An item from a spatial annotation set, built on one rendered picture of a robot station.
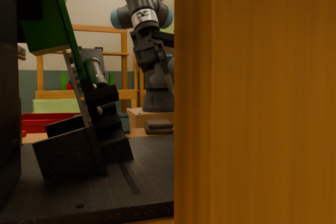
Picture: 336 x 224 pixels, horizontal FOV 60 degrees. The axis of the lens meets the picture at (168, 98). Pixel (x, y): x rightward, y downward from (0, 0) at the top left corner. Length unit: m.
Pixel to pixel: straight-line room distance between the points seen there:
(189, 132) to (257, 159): 0.06
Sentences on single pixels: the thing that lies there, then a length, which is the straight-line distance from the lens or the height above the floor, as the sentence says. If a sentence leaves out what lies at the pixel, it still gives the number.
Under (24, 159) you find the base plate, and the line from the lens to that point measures 0.63.
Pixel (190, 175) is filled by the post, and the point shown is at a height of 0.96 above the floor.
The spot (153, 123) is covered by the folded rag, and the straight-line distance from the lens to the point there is 0.81.
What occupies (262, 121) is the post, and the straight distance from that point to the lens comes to 0.25.
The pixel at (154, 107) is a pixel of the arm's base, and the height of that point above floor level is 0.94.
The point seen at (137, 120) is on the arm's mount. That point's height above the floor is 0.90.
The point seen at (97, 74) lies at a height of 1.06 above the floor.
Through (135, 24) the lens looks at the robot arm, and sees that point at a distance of 0.86.
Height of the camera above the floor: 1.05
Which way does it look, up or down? 3 degrees down
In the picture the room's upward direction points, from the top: straight up
